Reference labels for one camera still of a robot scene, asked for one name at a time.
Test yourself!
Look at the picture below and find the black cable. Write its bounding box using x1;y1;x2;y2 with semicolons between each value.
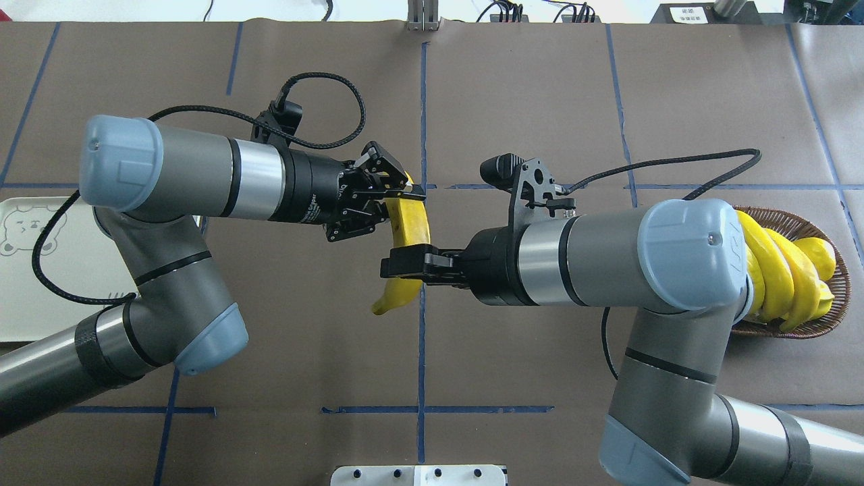
31;72;366;306
560;149;763;380

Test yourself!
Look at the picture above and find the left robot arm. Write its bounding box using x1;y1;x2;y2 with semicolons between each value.
1;113;425;436

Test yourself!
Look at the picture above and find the yellow banana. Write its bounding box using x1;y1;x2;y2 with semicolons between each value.
371;197;431;316
809;281;834;321
737;210;795;322
766;229;821;333

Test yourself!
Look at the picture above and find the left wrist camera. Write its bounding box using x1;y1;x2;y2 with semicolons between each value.
250;101;303;148

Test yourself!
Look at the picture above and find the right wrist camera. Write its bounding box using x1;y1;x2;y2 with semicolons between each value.
479;153;575;235

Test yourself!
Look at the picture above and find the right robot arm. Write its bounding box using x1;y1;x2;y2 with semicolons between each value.
381;198;863;485

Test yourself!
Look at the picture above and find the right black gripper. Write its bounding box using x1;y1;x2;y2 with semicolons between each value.
380;245;469;288

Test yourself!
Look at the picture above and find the right black cable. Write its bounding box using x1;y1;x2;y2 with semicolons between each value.
560;149;763;380

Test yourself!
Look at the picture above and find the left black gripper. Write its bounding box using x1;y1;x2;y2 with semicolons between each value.
325;141;427;241

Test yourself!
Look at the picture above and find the brown wicker basket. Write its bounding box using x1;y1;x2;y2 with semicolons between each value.
732;206;851;340

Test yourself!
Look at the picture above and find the left black cable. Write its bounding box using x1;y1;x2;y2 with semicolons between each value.
31;72;366;306

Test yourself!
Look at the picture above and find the white bear tray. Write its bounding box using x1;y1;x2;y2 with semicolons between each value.
0;196;136;344

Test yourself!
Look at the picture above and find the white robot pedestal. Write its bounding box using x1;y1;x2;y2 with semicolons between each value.
329;464;509;485

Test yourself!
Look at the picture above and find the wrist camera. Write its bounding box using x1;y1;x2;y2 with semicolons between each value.
250;101;303;148
479;153;575;235

